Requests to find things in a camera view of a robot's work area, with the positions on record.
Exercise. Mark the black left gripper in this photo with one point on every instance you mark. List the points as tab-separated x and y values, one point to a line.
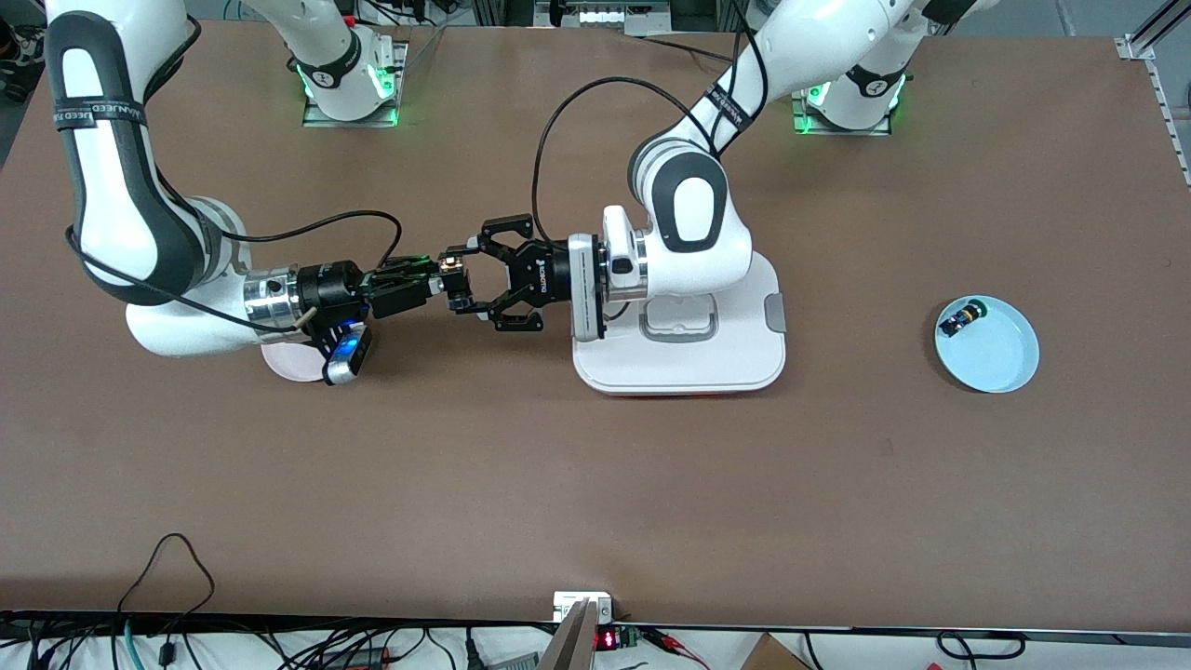
547	273

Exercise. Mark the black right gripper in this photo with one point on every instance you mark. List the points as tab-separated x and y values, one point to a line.
327	287

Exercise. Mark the orange push-button switch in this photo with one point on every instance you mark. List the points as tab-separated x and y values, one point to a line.
454	272

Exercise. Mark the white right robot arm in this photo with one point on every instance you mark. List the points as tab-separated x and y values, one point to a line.
112	186

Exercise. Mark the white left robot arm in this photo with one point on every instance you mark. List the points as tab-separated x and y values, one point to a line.
698	233

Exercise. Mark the pink round plate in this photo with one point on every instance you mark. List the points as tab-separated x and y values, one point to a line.
293	365

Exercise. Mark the white lidded box, grey latches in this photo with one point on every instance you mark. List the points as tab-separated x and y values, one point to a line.
679	368

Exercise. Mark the white mounting block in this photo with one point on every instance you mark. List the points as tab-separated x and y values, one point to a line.
568	603

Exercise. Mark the grey metal bar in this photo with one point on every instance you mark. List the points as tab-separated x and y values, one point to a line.
569	647

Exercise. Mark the small red display module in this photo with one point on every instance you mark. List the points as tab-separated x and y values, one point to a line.
609	639

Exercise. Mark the red clip leads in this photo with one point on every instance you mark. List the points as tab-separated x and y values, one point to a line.
675	644

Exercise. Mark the brown cardboard piece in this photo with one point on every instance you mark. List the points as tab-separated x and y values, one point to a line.
772	656

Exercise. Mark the light blue round plate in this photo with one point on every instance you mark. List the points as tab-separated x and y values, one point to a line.
996	358

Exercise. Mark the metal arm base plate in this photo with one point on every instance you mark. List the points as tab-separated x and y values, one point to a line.
312	119
837	132

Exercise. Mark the green and blue push-button switch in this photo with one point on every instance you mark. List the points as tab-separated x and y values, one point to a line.
963	318

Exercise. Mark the aluminium profile rail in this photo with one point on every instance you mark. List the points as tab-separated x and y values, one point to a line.
1168	102

